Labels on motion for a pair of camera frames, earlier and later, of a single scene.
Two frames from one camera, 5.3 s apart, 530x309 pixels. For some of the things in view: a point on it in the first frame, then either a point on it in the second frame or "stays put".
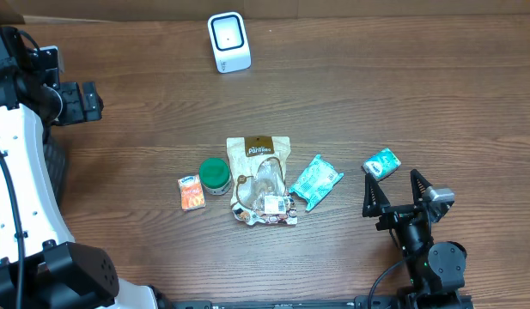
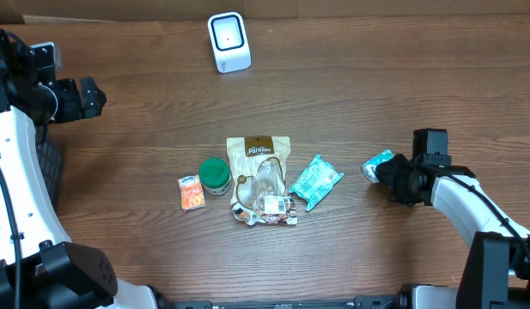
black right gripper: [374, 207] → [387, 178]
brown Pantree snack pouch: [259, 191] stays put
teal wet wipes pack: [315, 182] stays put
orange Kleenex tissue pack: [191, 192] stays put
